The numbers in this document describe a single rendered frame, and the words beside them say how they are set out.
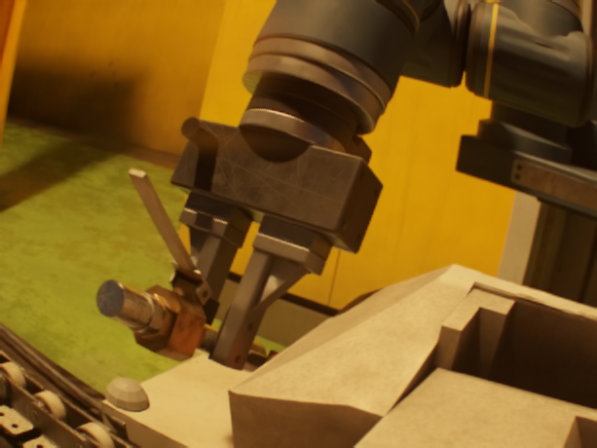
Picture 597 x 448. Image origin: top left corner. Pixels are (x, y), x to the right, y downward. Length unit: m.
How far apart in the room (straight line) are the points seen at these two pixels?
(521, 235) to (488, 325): 1.58
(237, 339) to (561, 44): 0.41
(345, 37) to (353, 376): 0.23
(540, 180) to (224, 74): 1.76
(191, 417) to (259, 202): 0.22
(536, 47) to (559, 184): 0.81
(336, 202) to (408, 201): 2.14
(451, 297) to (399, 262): 2.22
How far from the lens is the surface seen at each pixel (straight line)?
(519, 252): 2.00
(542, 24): 0.69
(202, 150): 0.52
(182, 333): 0.45
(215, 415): 0.64
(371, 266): 2.69
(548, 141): 1.51
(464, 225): 2.54
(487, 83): 0.69
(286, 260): 0.49
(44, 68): 8.34
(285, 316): 2.89
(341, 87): 0.49
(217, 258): 0.51
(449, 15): 0.68
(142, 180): 0.39
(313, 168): 0.48
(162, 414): 0.63
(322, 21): 0.50
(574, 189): 1.46
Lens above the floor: 1.11
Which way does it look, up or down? 13 degrees down
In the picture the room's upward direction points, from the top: 11 degrees clockwise
